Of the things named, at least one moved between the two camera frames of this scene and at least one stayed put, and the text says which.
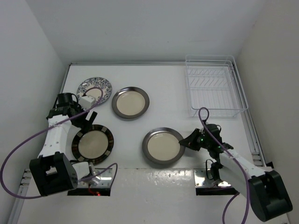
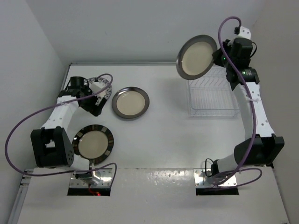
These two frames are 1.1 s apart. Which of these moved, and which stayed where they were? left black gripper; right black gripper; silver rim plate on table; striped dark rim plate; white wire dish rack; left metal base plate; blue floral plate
Moved: right black gripper; left black gripper
Stayed: blue floral plate; left metal base plate; striped dark rim plate; white wire dish rack; silver rim plate on table
